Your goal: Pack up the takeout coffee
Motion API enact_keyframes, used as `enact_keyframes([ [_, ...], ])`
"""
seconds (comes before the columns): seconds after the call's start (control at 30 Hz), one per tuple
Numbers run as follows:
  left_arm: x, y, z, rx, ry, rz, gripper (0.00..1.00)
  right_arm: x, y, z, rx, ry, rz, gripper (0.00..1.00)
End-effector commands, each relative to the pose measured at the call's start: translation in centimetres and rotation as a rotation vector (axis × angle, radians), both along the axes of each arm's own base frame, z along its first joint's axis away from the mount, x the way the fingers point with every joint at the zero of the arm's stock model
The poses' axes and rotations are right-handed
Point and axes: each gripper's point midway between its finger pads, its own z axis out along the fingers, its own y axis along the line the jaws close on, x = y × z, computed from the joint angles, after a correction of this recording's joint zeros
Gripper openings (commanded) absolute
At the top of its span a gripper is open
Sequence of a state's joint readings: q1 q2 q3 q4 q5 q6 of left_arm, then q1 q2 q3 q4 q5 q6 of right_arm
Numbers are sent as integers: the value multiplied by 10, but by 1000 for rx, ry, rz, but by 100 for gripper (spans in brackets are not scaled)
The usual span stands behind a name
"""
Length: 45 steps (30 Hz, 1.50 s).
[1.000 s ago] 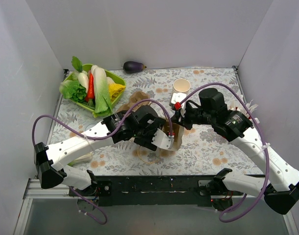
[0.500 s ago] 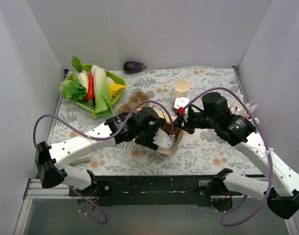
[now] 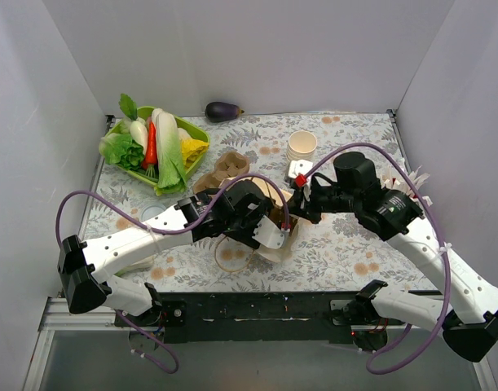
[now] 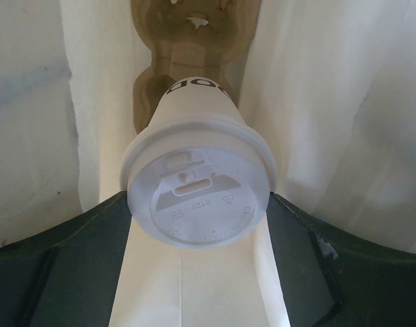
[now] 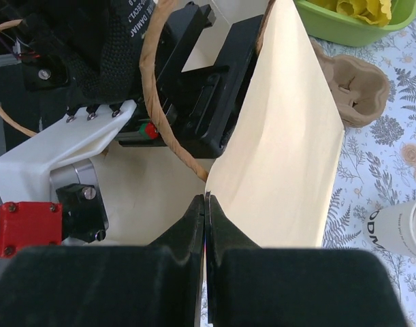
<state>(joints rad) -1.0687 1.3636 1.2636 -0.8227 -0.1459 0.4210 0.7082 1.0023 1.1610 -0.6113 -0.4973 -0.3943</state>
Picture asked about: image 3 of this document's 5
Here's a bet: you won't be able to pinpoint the brown paper bag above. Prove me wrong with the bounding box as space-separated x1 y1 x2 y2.
214 177 301 274

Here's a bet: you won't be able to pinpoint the brown pulp cup carrier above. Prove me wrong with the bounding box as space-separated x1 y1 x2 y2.
192 152 250 193

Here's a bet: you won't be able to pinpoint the stack of white paper cups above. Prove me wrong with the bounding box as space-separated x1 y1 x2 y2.
286 130 318 161

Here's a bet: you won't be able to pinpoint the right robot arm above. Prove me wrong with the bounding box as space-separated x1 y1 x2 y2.
288 152 498 362

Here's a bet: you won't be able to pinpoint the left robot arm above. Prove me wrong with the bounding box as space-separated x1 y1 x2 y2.
57 180 272 326

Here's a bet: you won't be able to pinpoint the white paper straws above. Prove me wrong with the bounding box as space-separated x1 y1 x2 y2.
380 165 430 207

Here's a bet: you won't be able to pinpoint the white napa cabbage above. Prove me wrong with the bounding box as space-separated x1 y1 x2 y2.
152 108 187 196

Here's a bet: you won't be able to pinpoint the yellow cabbage leaf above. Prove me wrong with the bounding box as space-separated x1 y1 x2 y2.
180 138 209 166

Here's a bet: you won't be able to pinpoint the stack of white lids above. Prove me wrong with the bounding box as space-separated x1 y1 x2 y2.
140 204 166 222

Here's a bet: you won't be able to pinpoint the red orange pepper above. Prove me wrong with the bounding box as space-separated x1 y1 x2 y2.
142 122 157 170

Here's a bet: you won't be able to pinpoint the green bok choy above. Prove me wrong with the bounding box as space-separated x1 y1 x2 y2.
116 256 155 277

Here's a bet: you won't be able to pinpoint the purple eggplant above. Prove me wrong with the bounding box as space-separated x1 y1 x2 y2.
205 101 245 123

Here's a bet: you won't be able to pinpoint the white daikon radish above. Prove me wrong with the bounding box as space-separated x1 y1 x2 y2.
130 121 148 155

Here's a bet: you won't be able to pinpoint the green lettuce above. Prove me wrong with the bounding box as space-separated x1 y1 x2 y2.
99 133 145 170

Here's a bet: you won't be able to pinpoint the green plastic tray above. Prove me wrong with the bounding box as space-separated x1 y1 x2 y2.
99 103 209 195

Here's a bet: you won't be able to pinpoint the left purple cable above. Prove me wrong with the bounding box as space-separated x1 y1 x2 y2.
55 173 290 375

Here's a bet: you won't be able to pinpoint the purple cable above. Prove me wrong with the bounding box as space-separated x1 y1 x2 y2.
55 173 290 375
307 142 453 376

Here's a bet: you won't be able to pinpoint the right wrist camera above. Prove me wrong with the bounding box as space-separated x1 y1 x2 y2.
284 160 313 187

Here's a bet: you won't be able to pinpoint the black metal base rail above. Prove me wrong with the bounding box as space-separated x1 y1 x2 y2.
114 291 408 345

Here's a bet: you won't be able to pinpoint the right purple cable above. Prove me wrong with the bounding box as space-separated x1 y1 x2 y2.
307 142 453 376

